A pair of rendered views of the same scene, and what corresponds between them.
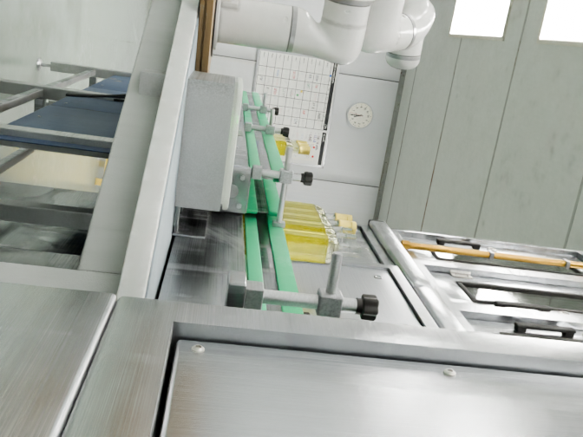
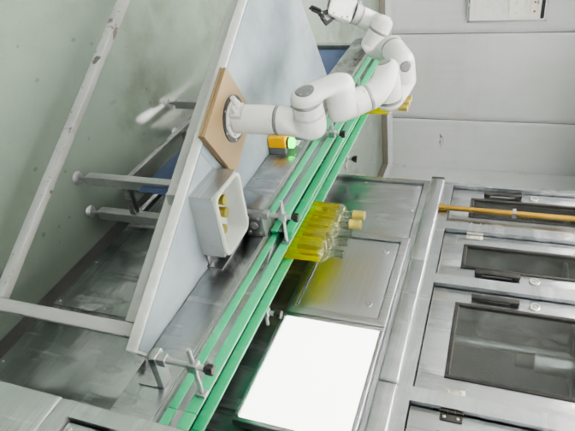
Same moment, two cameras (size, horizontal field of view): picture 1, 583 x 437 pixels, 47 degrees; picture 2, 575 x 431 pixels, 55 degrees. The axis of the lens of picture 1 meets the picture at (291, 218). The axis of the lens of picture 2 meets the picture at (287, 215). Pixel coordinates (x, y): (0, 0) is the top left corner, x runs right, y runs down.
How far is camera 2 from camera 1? 1.07 m
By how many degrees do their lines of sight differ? 34
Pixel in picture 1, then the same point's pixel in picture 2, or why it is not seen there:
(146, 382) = not seen: outside the picture
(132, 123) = (161, 227)
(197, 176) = (208, 241)
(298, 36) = (278, 130)
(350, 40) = (310, 129)
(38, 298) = (35, 400)
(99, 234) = (136, 300)
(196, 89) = (193, 202)
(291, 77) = not seen: outside the picture
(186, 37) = (190, 166)
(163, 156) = (161, 259)
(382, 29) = (339, 111)
